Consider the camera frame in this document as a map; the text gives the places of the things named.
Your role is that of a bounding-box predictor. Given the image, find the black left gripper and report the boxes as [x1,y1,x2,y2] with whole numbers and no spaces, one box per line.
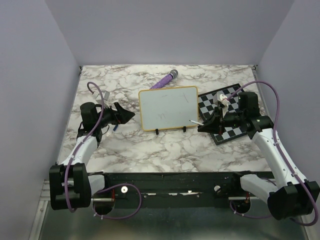
[96,101,135,128]

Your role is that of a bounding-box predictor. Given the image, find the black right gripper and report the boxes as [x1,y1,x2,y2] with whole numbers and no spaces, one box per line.
[198,105,246,135]

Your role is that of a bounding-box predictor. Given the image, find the white marker pen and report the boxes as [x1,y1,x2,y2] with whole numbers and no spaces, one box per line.
[189,120,204,126]

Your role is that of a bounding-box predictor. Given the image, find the yellow framed whiteboard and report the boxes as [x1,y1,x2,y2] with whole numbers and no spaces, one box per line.
[138,86,199,132]

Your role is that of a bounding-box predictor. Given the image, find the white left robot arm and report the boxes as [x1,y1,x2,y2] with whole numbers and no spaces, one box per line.
[49,102,135,211]

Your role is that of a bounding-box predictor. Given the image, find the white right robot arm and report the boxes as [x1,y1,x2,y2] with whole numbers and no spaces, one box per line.
[198,91,320,220]

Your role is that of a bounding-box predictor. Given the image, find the black white chessboard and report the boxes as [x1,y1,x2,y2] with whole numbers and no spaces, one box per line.
[197,83,264,146]

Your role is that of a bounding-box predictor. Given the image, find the purple glitter microphone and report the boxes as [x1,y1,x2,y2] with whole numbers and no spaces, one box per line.
[150,69,179,89]

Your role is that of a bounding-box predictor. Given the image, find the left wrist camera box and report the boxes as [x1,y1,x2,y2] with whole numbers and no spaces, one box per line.
[95,90,110,105]

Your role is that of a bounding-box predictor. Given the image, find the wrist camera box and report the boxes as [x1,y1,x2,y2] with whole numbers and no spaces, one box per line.
[213,92,230,115]
[95,90,110,105]

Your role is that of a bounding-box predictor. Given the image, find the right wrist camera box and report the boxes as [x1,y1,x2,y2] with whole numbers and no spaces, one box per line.
[213,92,230,115]

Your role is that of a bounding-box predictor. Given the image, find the wire whiteboard stand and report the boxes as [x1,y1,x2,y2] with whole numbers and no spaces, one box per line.
[154,126,187,136]

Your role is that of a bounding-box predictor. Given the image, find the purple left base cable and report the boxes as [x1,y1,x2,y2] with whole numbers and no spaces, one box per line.
[92,184,142,221]

